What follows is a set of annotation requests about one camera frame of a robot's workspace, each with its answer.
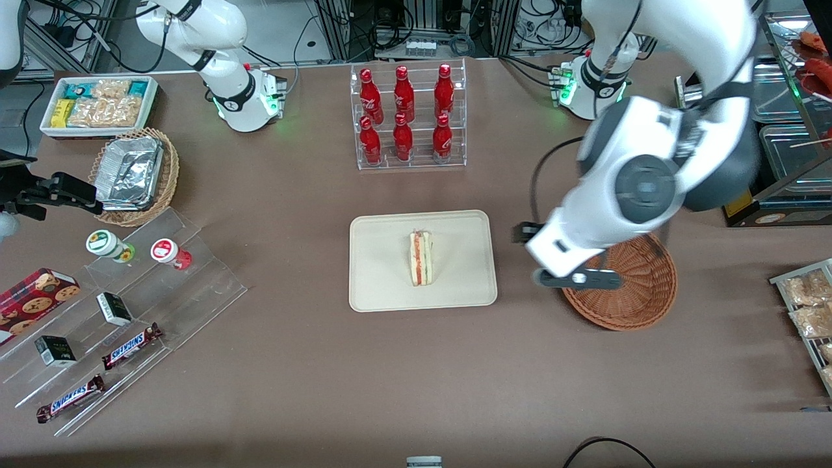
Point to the round brown wicker basket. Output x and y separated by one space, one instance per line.
637 299

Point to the small grey device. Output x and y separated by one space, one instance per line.
424 462

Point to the aluminium foil container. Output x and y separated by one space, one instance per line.
130 172

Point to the clear acrylic bottle rack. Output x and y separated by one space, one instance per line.
419 140

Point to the small black box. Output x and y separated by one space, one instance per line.
55 351
114 309

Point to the light tan wicker basket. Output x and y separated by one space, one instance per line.
170 175

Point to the teal snack pack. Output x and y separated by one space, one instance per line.
138 88
77 91

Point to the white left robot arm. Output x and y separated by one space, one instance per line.
643 188

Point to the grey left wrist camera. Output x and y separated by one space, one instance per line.
585 279

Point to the stainless steel pan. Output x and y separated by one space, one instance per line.
783 91
790 159

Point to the red cola bottle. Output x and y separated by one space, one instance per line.
403 143
370 97
444 91
403 94
370 146
442 143

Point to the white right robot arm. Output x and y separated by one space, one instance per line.
227 97

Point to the snickers bar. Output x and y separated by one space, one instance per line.
68 400
130 346

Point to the beige plastic tray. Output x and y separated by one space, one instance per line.
383 260

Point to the green lid cup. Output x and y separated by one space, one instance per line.
104 243

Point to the clear bagged pastry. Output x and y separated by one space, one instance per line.
816 322
828 377
827 352
809 289

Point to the clear acrylic stepped display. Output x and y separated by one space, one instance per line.
195 292

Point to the aluminium equipment frame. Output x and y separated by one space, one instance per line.
344 26

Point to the white rectangular snack bin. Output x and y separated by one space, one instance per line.
49 127

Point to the red lid cup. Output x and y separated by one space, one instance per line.
166 250

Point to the tray of packaged pastries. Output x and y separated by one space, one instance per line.
805 339

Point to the black heated display case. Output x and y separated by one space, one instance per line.
786 214

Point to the yellow snack pack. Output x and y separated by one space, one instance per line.
62 114

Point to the clear cracker bag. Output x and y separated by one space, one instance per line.
84 114
120 112
110 89

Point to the triangular sandwich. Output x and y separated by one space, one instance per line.
419 260

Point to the red cookie box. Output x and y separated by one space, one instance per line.
32 302

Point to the white power strip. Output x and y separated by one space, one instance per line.
420 47

